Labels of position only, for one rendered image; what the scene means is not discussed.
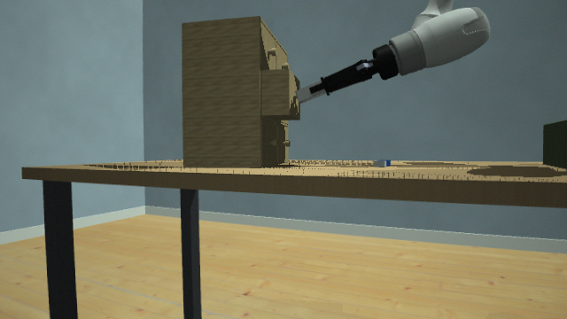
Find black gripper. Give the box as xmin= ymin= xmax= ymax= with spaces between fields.
xmin=295 ymin=44 xmax=399 ymax=104

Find dark brown wooden chest of drawers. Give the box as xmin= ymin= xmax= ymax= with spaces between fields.
xmin=182 ymin=16 xmax=289 ymax=168

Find blue and white eraser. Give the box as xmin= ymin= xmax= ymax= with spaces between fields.
xmin=374 ymin=160 xmax=391 ymax=167

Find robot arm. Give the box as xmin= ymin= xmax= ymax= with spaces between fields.
xmin=389 ymin=0 xmax=490 ymax=76

